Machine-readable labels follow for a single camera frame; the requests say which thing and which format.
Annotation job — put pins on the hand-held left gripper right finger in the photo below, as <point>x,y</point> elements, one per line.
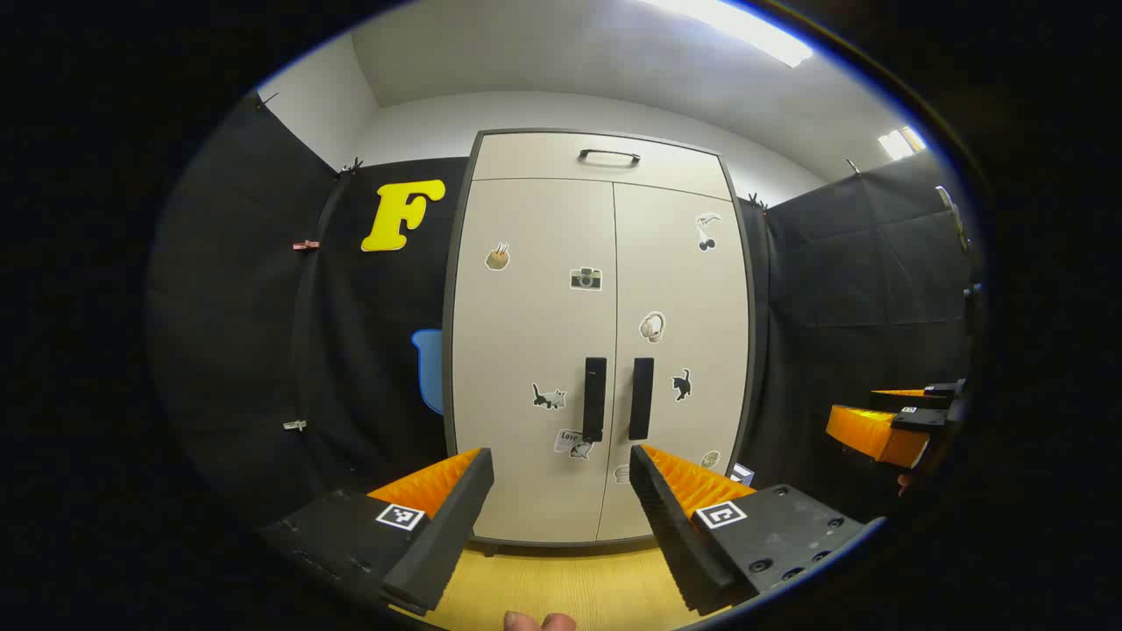
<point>675,535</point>

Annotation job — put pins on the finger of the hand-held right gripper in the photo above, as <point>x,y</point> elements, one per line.
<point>912,396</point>
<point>872,431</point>

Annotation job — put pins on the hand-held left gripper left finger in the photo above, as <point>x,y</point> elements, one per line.
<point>447,526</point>

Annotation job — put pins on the beige double-door shoe cabinet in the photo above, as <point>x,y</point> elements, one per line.
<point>449,350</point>

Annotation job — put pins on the cabinet door with camera sticker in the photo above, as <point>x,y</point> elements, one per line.
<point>526,333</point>

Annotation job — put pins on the cabinet door with headphones sticker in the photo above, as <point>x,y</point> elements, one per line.
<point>692,307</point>

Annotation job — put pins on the small white box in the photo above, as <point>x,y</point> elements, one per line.
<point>742,474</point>

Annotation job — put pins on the small ceiling light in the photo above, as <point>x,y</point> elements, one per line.
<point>901,142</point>

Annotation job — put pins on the long ceiling light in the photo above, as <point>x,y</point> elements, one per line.
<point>745,26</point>

